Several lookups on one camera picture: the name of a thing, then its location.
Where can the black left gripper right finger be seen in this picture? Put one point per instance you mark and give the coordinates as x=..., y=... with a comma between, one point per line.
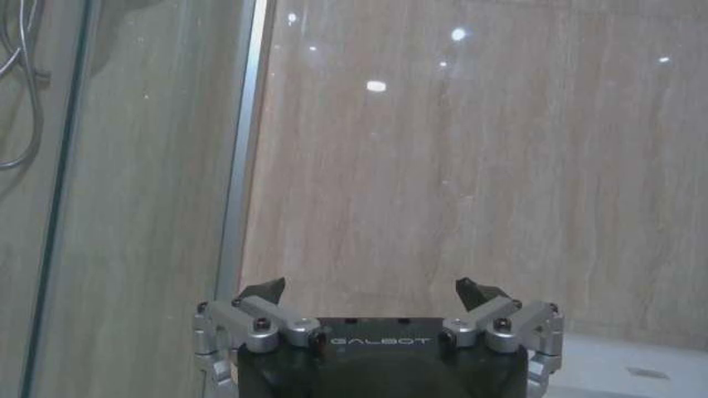
x=493, y=321

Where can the white toilet tank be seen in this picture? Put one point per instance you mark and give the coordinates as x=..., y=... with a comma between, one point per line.
x=609, y=373

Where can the silver aluminium frame strip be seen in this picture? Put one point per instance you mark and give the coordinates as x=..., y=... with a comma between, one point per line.
x=246, y=145

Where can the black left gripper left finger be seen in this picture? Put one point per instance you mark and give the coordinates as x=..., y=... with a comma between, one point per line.
x=266, y=321

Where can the dark rectangular flush button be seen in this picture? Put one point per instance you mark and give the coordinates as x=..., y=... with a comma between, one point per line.
x=647, y=371

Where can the glass shower panel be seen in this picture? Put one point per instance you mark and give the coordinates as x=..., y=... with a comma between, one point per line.
x=155, y=174

